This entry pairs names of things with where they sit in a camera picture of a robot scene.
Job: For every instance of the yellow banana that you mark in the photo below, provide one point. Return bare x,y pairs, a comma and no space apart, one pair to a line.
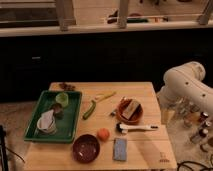
103,96

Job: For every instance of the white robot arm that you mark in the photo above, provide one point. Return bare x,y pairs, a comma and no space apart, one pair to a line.
184,91

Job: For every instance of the wooden block in bowl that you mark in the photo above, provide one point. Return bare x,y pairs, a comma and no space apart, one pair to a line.
130,109

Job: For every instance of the orange bowl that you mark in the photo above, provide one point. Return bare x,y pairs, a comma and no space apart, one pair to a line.
135,118

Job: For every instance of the purple bowl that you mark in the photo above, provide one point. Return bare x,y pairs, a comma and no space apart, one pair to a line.
86,148

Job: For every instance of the green cucumber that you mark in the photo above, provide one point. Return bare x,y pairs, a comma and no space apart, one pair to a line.
87,114

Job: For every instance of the orange fruit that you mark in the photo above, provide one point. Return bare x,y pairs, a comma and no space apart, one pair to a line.
103,134

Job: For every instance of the dark small cup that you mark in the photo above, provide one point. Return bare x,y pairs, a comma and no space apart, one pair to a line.
57,110

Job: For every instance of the blue sponge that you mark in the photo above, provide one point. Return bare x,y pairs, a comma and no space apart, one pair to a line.
119,149

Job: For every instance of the green tray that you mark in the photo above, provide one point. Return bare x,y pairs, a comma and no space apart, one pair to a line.
65,127

